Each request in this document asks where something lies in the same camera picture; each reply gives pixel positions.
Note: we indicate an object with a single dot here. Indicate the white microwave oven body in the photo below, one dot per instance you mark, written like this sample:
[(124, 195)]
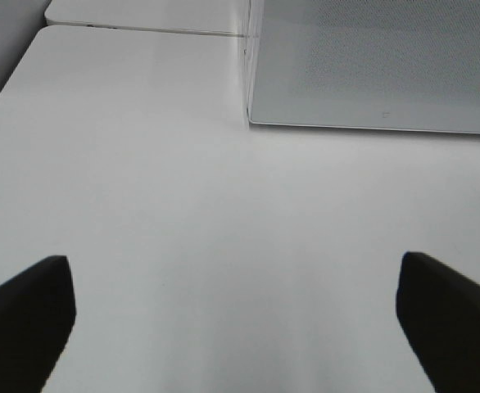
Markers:
[(249, 29)]

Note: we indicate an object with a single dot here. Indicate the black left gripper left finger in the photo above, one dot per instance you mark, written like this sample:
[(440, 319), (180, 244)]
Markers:
[(37, 315)]

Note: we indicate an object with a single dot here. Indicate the white microwave door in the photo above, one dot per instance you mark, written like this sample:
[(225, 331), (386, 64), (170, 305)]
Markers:
[(404, 65)]

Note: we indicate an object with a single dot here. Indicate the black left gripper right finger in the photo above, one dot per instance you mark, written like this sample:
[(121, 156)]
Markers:
[(438, 309)]

